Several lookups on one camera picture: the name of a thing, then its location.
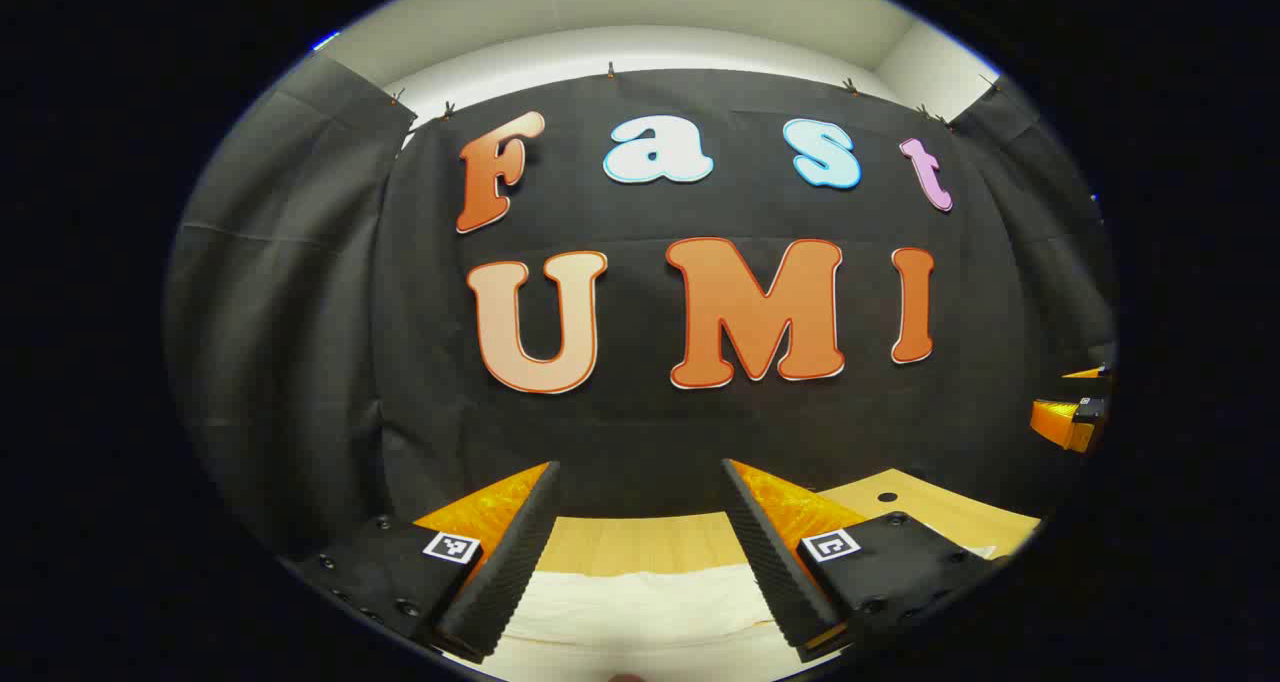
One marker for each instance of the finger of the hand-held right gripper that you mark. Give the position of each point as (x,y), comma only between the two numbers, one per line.
(1090,372)
(1055,420)

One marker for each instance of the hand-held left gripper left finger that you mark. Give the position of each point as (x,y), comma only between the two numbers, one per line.
(510,572)

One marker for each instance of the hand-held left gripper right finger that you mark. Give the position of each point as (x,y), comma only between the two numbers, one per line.
(775,572)

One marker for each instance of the white jeans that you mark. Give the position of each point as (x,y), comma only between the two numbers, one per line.
(640,602)

